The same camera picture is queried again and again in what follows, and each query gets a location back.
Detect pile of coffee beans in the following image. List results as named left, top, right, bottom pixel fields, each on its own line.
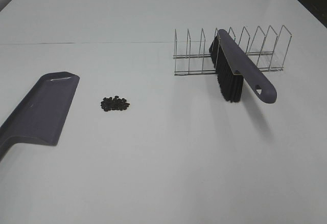
left=100, top=96, right=130, bottom=111

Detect purple brush black bristles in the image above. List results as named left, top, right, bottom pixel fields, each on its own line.
left=209, top=29, right=277, bottom=104

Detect purple plastic dustpan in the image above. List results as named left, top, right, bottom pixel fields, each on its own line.
left=1, top=72, right=80, bottom=159

